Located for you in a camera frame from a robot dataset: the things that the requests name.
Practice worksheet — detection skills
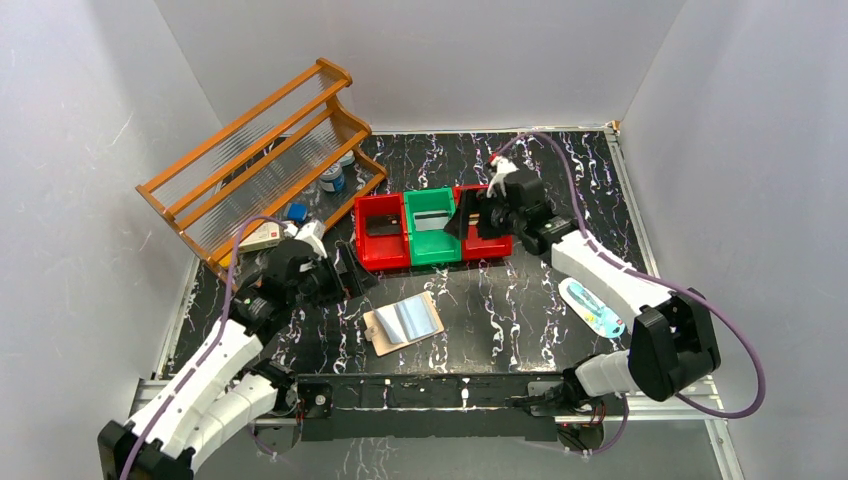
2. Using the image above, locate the green plastic bin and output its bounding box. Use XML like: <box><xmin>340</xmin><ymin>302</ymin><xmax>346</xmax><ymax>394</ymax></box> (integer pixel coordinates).
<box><xmin>404</xmin><ymin>188</ymin><xmax>461</xmax><ymax>266</ymax></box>

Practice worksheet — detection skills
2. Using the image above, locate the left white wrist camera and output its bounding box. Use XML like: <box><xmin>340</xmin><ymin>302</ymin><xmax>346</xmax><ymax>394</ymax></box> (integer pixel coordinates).
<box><xmin>295</xmin><ymin>219</ymin><xmax>327</xmax><ymax>259</ymax></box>

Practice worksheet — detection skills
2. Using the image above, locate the black card in bin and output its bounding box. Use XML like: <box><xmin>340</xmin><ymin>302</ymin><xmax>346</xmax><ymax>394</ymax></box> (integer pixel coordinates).
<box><xmin>365</xmin><ymin>214</ymin><xmax>404</xmax><ymax>238</ymax></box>

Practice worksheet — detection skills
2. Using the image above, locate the beige leather card holder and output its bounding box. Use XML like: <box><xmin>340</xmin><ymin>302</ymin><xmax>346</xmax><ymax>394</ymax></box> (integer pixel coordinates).
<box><xmin>363</xmin><ymin>292</ymin><xmax>445</xmax><ymax>357</ymax></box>

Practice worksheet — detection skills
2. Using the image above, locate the blue white round jar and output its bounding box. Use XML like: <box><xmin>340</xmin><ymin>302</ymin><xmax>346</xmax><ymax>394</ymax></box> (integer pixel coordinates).
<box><xmin>318</xmin><ymin>162</ymin><xmax>346</xmax><ymax>194</ymax></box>

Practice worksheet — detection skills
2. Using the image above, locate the silver card in bin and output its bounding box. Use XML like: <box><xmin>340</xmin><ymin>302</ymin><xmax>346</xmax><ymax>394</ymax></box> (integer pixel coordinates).
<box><xmin>413</xmin><ymin>210</ymin><xmax>451</xmax><ymax>232</ymax></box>

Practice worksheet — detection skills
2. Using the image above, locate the left red plastic bin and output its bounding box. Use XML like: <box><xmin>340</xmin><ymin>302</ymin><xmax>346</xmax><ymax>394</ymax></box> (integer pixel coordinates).
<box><xmin>354</xmin><ymin>193</ymin><xmax>411</xmax><ymax>272</ymax></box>

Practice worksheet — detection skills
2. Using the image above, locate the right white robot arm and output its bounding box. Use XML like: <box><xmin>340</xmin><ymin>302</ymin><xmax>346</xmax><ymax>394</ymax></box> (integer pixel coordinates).
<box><xmin>443</xmin><ymin>171</ymin><xmax>721</xmax><ymax>414</ymax></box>

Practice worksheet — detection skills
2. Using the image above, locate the orange wooden shelf rack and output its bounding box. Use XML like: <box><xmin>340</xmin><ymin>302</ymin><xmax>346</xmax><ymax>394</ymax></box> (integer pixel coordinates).
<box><xmin>136</xmin><ymin>58</ymin><xmax>388</xmax><ymax>278</ymax></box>

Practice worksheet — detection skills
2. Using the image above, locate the right red plastic bin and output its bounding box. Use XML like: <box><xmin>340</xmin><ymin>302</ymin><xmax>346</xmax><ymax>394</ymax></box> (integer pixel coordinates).
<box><xmin>461</xmin><ymin>223</ymin><xmax>513</xmax><ymax>261</ymax></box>

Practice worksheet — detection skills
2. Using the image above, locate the red plastic bin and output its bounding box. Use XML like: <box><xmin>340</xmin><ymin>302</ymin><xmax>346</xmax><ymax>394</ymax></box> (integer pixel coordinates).
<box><xmin>354</xmin><ymin>193</ymin><xmax>411</xmax><ymax>272</ymax></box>
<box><xmin>461</xmin><ymin>223</ymin><xmax>513</xmax><ymax>261</ymax></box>

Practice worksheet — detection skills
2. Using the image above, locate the small blue cube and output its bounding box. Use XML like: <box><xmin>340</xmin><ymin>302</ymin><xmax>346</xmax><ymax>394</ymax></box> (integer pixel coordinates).
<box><xmin>283</xmin><ymin>203</ymin><xmax>309</xmax><ymax>224</ymax></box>

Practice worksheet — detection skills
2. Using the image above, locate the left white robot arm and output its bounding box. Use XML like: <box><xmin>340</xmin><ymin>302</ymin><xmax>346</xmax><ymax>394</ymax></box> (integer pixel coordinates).
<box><xmin>97</xmin><ymin>239</ymin><xmax>377</xmax><ymax>479</ymax></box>

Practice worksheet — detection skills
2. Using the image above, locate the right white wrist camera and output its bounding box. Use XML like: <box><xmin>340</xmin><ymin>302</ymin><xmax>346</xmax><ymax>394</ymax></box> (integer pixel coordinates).
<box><xmin>486</xmin><ymin>154</ymin><xmax>518</xmax><ymax>198</ymax></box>

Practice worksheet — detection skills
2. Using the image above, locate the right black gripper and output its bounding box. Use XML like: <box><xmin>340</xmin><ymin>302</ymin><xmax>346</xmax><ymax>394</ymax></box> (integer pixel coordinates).
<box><xmin>442</xmin><ymin>190</ymin><xmax>524</xmax><ymax>242</ymax></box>

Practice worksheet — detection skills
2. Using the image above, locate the toothbrush blister pack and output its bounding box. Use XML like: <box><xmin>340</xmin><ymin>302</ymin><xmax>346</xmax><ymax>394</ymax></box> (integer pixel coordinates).
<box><xmin>558</xmin><ymin>278</ymin><xmax>626</xmax><ymax>339</ymax></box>

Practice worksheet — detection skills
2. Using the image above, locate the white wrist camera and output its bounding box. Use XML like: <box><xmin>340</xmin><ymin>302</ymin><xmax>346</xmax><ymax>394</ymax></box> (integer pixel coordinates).
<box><xmin>295</xmin><ymin>219</ymin><xmax>327</xmax><ymax>259</ymax></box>
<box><xmin>486</xmin><ymin>154</ymin><xmax>518</xmax><ymax>198</ymax></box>

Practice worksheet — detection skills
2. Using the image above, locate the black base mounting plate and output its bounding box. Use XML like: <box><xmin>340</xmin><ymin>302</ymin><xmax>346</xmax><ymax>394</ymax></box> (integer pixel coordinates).
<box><xmin>235</xmin><ymin>372</ymin><xmax>627</xmax><ymax>458</ymax></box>

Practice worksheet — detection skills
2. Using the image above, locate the small white red box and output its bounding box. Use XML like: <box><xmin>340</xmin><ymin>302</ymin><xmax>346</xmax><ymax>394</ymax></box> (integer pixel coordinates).
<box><xmin>239</xmin><ymin>221</ymin><xmax>298</xmax><ymax>252</ymax></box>

